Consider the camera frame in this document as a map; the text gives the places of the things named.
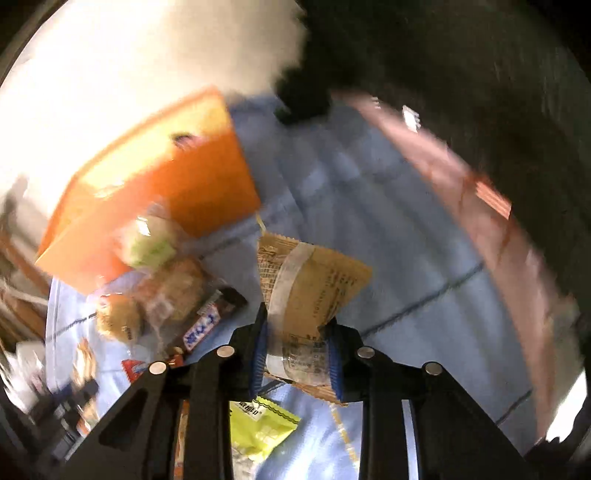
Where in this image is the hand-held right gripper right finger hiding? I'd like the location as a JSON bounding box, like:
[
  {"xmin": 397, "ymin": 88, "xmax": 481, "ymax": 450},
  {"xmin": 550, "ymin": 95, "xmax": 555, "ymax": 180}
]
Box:
[{"xmin": 323, "ymin": 318, "xmax": 541, "ymax": 480}]

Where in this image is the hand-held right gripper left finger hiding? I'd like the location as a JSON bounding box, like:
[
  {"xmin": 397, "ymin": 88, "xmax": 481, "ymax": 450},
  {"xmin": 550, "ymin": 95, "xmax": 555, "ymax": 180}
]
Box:
[{"xmin": 60, "ymin": 302, "xmax": 269, "ymax": 480}]

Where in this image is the tan snack packet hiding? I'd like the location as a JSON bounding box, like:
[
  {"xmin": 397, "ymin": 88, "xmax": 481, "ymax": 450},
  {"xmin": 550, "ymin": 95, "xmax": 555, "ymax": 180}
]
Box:
[{"xmin": 256, "ymin": 233, "xmax": 372, "ymax": 407}]

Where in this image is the orange cardboard box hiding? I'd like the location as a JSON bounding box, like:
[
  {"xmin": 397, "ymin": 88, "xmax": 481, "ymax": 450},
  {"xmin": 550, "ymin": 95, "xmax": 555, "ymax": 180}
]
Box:
[{"xmin": 34, "ymin": 88, "xmax": 262, "ymax": 296}]

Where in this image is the yellow green snack packet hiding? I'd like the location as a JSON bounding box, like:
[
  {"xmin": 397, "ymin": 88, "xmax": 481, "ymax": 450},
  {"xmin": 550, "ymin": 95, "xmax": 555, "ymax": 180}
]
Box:
[{"xmin": 229, "ymin": 396, "xmax": 301, "ymax": 462}]

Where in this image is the dark brown chocolate bar packet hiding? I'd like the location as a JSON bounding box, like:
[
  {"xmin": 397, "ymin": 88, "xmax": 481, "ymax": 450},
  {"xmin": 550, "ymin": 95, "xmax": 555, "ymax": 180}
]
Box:
[{"xmin": 175, "ymin": 286, "xmax": 247, "ymax": 356}]

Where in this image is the clear cookie packet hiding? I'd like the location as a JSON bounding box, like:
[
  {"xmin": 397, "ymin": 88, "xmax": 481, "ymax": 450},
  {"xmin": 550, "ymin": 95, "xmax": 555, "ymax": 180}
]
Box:
[{"xmin": 139, "ymin": 258, "xmax": 218, "ymax": 333}]

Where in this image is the red white snack packet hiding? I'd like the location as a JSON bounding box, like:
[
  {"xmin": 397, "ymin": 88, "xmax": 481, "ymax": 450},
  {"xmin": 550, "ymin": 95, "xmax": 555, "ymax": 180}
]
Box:
[{"xmin": 121, "ymin": 359, "xmax": 153, "ymax": 384}]

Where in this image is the yellow bread packet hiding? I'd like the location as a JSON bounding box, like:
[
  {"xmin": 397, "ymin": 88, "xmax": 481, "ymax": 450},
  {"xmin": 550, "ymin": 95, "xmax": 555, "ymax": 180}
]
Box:
[{"xmin": 95, "ymin": 293, "xmax": 144, "ymax": 342}]

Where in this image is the blue striped tablecloth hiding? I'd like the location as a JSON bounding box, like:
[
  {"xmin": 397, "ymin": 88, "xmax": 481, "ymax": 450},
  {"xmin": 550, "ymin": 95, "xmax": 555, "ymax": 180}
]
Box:
[{"xmin": 44, "ymin": 95, "xmax": 550, "ymax": 480}]

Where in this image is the round white green cake packet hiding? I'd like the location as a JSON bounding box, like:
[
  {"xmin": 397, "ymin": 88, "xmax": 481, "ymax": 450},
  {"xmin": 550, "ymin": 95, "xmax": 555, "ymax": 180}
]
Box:
[{"xmin": 120, "ymin": 212, "xmax": 181, "ymax": 273}]

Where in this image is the pink table cover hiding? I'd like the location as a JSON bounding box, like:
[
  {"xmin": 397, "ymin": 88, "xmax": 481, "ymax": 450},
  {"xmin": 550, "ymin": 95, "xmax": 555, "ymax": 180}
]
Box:
[{"xmin": 332, "ymin": 92, "xmax": 583, "ymax": 444}]

